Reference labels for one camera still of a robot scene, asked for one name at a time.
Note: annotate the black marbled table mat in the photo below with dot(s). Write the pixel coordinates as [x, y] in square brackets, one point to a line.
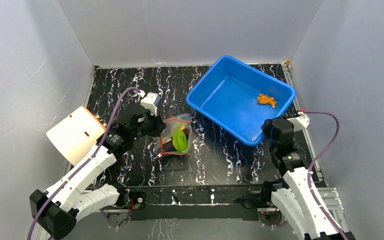
[216, 157]

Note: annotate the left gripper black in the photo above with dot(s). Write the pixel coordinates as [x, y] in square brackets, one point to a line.
[159, 125]

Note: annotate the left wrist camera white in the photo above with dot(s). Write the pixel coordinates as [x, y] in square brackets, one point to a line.
[150, 102]

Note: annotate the purple toy eggplant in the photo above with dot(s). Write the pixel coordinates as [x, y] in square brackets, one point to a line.
[168, 146]

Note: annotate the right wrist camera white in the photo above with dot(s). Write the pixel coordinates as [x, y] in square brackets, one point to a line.
[300, 122]

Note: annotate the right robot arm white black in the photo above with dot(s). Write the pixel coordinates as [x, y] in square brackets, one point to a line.
[295, 193]

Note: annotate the green toy leaf vegetable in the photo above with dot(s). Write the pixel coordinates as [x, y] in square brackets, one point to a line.
[180, 139]

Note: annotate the orange toy food piece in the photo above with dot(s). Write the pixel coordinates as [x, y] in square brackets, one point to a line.
[264, 99]

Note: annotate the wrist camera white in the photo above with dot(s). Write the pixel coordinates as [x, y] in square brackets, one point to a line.
[150, 102]
[300, 122]

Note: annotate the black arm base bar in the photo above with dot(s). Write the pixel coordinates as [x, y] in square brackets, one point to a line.
[247, 202]

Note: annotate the white paper towel roll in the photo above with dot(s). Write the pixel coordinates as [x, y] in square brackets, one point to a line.
[75, 135]

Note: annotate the clear zip bag orange zipper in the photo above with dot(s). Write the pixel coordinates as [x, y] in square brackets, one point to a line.
[174, 123]

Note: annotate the blue plastic bin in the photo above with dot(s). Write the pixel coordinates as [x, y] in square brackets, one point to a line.
[227, 94]

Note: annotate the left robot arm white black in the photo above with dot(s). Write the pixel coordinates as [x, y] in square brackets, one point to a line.
[91, 148]

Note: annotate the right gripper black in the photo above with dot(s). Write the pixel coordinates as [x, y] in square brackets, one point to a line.
[276, 126]

